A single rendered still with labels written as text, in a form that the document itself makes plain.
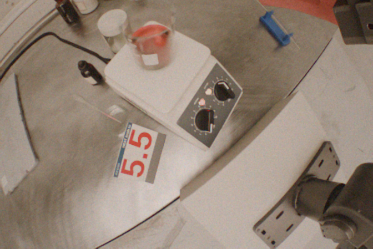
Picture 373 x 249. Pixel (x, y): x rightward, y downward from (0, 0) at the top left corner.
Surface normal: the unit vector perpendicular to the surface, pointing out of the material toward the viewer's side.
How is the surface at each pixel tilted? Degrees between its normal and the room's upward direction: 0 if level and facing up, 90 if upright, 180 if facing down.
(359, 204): 59
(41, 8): 90
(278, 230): 4
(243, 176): 4
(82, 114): 0
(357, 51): 90
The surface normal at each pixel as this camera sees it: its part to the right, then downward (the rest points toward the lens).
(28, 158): 0.05, -0.25
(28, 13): 0.62, 0.76
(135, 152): 0.66, -0.04
